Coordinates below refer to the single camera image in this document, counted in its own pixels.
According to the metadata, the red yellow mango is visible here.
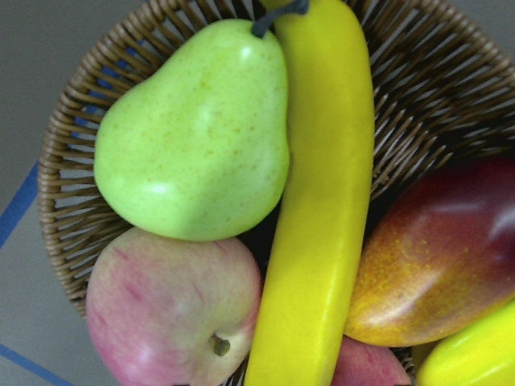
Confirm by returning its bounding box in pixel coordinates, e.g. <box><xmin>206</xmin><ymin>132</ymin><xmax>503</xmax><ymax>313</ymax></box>
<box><xmin>345</xmin><ymin>158</ymin><xmax>514</xmax><ymax>347</ymax></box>

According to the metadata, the red apple upper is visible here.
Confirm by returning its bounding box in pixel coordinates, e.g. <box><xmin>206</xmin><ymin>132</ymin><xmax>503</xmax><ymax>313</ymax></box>
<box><xmin>86</xmin><ymin>228</ymin><xmax>262</xmax><ymax>385</ymax></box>

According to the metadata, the yellow banana under pear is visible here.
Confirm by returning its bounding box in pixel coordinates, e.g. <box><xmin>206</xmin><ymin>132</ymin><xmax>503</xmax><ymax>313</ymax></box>
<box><xmin>244</xmin><ymin>1</ymin><xmax>375</xmax><ymax>385</ymax></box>

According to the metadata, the red apple lower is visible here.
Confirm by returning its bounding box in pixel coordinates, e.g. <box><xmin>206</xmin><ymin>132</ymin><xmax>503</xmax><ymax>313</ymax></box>
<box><xmin>332</xmin><ymin>336</ymin><xmax>411</xmax><ymax>386</ymax></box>

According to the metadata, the red apple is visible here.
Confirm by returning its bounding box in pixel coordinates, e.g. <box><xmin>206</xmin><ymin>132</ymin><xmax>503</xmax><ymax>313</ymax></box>
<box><xmin>332</xmin><ymin>336</ymin><xmax>411</xmax><ymax>386</ymax></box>
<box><xmin>86</xmin><ymin>228</ymin><xmax>262</xmax><ymax>385</ymax></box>

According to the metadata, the woven wicker basket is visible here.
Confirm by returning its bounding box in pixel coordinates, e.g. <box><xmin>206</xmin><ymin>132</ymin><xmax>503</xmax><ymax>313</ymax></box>
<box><xmin>36</xmin><ymin>0</ymin><xmax>515</xmax><ymax>386</ymax></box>

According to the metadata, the green yellow pear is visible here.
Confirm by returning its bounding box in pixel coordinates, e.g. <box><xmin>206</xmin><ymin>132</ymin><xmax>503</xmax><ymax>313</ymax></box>
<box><xmin>93</xmin><ymin>1</ymin><xmax>309</xmax><ymax>241</ymax></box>

